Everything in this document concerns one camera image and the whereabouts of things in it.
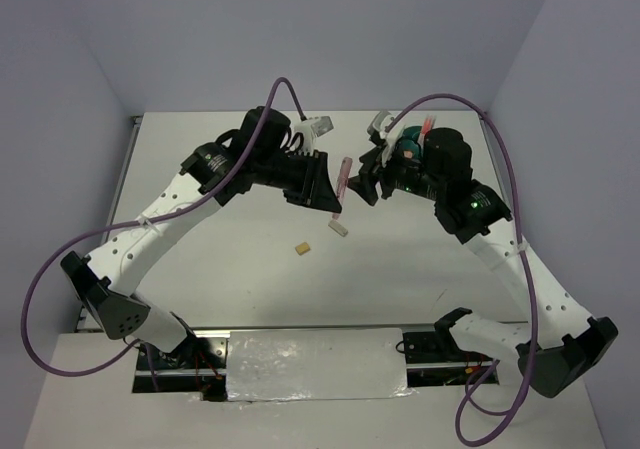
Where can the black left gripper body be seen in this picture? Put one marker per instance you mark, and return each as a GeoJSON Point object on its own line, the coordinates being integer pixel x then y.
{"type": "Point", "coordinates": [300, 169]}

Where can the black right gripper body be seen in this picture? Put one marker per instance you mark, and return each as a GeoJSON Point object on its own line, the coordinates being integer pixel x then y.
{"type": "Point", "coordinates": [388, 175]}

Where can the grey white eraser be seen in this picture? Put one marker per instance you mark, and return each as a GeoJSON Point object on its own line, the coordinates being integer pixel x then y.
{"type": "Point", "coordinates": [338, 228]}

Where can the tan yellow eraser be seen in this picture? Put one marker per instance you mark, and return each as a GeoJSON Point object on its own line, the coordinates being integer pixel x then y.
{"type": "Point", "coordinates": [302, 248]}

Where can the orange highlighter pen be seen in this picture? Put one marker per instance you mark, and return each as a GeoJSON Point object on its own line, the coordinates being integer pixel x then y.
{"type": "Point", "coordinates": [428, 125]}

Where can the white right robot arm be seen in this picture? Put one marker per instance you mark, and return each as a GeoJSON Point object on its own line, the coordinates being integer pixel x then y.
{"type": "Point", "coordinates": [562, 338]}

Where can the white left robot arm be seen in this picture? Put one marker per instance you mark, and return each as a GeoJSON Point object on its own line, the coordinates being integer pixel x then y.
{"type": "Point", "coordinates": [267, 149]}

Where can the teal round pen holder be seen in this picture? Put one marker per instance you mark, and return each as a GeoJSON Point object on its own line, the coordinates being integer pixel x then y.
{"type": "Point", "coordinates": [407, 145]}

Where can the silver foil cover plate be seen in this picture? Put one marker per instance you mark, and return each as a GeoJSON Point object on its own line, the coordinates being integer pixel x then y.
{"type": "Point", "coordinates": [302, 365]}

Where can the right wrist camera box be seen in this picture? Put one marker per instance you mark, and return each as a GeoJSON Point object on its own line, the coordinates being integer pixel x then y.
{"type": "Point", "coordinates": [382, 129]}

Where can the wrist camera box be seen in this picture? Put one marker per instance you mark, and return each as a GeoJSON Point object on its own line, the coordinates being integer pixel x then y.
{"type": "Point", "coordinates": [306, 133]}
{"type": "Point", "coordinates": [382, 129]}

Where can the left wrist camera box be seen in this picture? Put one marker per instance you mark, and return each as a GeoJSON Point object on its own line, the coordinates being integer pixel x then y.
{"type": "Point", "coordinates": [306, 133]}

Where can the metal base rail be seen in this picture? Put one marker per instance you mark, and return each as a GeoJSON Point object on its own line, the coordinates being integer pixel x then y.
{"type": "Point", "coordinates": [204, 375]}

